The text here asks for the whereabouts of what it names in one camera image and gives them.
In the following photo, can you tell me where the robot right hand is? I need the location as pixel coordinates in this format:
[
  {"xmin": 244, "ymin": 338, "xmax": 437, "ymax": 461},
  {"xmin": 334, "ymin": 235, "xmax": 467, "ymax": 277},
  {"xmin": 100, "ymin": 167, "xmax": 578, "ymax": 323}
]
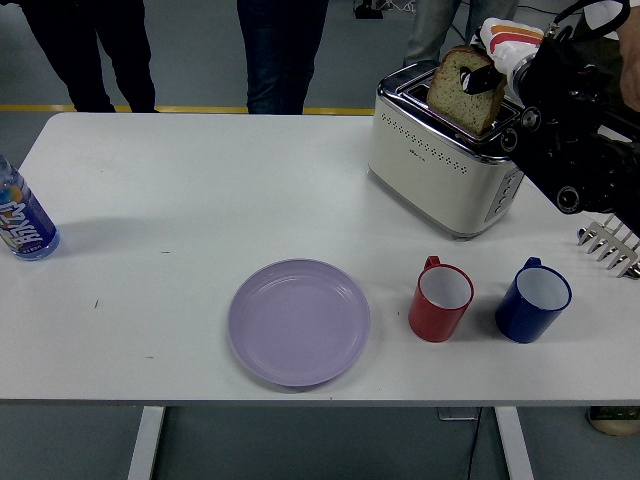
[{"xmin": 457, "ymin": 17, "xmax": 545, "ymax": 96}]

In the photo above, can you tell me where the slice of brown bread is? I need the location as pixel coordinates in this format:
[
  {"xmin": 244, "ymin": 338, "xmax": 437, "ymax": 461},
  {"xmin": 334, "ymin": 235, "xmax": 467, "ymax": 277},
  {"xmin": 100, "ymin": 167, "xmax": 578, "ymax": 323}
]
[{"xmin": 426, "ymin": 44, "xmax": 507, "ymax": 136}]

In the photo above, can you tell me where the cream and chrome toaster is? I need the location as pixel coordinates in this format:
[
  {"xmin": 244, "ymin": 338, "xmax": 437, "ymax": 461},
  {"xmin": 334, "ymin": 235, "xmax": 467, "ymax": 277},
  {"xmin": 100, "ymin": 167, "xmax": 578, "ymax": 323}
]
[{"xmin": 366, "ymin": 60, "xmax": 526, "ymax": 243}]

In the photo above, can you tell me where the lilac round plate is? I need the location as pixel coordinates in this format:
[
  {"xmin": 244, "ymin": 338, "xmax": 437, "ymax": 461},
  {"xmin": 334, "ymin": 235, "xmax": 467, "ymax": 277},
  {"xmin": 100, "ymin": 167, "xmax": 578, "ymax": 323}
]
[{"xmin": 227, "ymin": 257, "xmax": 372, "ymax": 389}]

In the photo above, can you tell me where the person in grey trousers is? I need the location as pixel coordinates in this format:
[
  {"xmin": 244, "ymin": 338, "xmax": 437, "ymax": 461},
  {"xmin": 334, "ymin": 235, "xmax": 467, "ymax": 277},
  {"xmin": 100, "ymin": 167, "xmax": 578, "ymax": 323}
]
[{"xmin": 402, "ymin": 0, "xmax": 519, "ymax": 67}]

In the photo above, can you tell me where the person in olive trousers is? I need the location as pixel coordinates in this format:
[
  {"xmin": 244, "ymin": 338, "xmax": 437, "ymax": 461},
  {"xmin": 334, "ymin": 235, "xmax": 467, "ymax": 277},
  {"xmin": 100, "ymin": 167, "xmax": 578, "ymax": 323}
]
[{"xmin": 582, "ymin": 0, "xmax": 640, "ymax": 41}]

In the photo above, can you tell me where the black power strip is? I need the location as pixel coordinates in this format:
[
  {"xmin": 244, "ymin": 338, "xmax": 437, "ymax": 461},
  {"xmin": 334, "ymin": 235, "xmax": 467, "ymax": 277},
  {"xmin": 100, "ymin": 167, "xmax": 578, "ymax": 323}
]
[{"xmin": 352, "ymin": 0, "xmax": 386, "ymax": 20}]

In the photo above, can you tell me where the white paper sheet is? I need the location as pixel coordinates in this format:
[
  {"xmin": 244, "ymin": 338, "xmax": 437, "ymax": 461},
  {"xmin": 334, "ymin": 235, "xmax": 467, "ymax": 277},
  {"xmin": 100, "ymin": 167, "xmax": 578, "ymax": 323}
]
[{"xmin": 517, "ymin": 174, "xmax": 584, "ymax": 232}]

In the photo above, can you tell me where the metal toast rack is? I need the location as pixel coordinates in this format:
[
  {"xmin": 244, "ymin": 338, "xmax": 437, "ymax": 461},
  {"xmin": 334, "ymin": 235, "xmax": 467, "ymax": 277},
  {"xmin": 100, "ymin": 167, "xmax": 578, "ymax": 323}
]
[{"xmin": 577, "ymin": 214, "xmax": 640, "ymax": 279}]

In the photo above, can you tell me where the person in blue jeans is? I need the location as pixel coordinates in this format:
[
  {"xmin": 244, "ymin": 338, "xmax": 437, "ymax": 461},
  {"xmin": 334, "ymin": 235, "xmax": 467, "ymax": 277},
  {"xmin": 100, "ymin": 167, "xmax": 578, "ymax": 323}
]
[{"xmin": 236, "ymin": 0, "xmax": 330, "ymax": 115}]

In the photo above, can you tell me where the blue enamel mug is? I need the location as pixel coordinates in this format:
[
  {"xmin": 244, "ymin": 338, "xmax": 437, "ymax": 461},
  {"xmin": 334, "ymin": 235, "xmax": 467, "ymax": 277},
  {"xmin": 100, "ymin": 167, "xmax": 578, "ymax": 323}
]
[{"xmin": 493, "ymin": 256, "xmax": 573, "ymax": 345}]

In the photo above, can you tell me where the red enamel mug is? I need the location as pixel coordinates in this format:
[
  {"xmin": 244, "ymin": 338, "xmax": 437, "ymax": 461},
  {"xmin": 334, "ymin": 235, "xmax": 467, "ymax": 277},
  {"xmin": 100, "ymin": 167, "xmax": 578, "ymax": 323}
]
[{"xmin": 407, "ymin": 255, "xmax": 475, "ymax": 344}]

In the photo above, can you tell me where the grey box under table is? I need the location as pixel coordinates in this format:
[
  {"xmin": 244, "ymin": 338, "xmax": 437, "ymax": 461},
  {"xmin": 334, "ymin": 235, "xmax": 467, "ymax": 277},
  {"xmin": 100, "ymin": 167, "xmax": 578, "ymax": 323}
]
[{"xmin": 438, "ymin": 407, "xmax": 482, "ymax": 421}]

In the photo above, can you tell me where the black table control panel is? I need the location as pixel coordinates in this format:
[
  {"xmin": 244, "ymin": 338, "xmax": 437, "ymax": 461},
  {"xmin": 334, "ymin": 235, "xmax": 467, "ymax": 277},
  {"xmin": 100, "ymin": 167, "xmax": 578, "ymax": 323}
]
[{"xmin": 589, "ymin": 405, "xmax": 640, "ymax": 420}]

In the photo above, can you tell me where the beige shoe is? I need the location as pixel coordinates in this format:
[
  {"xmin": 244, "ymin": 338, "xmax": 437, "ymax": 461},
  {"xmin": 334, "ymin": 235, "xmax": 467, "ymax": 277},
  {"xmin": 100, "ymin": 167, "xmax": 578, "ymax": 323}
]
[{"xmin": 585, "ymin": 417, "xmax": 640, "ymax": 436}]

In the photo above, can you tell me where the white table leg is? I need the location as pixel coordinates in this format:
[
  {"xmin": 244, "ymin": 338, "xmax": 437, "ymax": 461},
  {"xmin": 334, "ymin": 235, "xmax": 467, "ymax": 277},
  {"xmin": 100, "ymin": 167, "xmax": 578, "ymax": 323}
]
[
  {"xmin": 127, "ymin": 405, "xmax": 167, "ymax": 480},
  {"xmin": 494, "ymin": 405, "xmax": 535, "ymax": 480}
]

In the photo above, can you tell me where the person in black trousers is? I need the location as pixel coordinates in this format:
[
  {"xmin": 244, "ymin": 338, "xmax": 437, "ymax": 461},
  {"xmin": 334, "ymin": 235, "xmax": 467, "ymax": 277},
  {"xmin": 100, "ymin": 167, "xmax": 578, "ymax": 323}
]
[{"xmin": 22, "ymin": 0, "xmax": 159, "ymax": 114}]

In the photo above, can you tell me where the blue-label plastic drink bottle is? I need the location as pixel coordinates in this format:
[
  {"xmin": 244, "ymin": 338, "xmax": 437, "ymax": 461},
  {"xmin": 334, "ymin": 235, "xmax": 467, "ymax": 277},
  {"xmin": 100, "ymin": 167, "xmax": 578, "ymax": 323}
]
[{"xmin": 0, "ymin": 153, "xmax": 62, "ymax": 263}]

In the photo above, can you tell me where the black cable under table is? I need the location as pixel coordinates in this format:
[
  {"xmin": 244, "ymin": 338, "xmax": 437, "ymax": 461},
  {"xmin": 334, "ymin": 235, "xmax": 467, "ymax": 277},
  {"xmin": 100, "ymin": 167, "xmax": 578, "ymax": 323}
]
[{"xmin": 467, "ymin": 407, "xmax": 484, "ymax": 480}]

